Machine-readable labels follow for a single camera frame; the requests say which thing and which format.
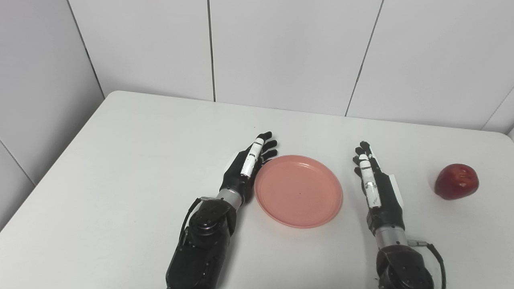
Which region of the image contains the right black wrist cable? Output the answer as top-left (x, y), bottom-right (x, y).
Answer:
top-left (406, 239), bottom-right (447, 289)

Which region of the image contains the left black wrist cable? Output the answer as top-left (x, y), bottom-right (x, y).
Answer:
top-left (179, 197), bottom-right (217, 245)

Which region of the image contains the red apple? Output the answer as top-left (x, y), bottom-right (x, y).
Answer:
top-left (434, 163), bottom-right (479, 201)

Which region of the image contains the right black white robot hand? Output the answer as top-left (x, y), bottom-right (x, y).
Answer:
top-left (353, 141), bottom-right (404, 236)

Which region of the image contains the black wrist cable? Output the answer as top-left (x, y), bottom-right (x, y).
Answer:
top-left (406, 239), bottom-right (447, 289)
top-left (179, 197), bottom-right (217, 245)

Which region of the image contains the pink round plate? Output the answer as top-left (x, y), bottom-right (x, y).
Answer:
top-left (254, 155), bottom-right (344, 229)

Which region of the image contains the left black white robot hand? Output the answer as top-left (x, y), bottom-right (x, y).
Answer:
top-left (219, 131), bottom-right (279, 204)

